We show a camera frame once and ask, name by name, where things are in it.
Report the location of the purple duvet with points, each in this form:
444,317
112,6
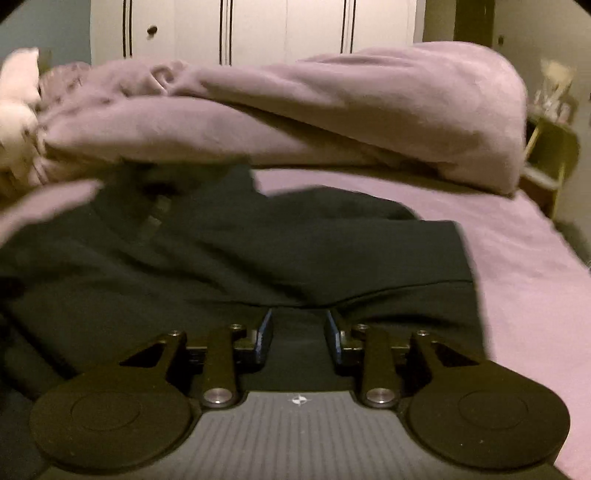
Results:
295,110

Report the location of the beige door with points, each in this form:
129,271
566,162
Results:
535,27

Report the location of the yellow-green side table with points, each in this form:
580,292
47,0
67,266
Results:
551,152

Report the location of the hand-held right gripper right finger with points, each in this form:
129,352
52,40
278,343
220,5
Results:
333,339

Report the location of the clutter on side table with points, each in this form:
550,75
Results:
556,87

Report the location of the purple bed sheet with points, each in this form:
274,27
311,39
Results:
521,286

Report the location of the white plush toy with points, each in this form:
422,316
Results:
18,110

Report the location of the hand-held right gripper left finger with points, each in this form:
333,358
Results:
265,337

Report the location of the white wardrobe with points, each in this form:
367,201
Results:
277,27

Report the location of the black sweatshirt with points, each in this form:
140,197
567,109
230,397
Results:
258,240

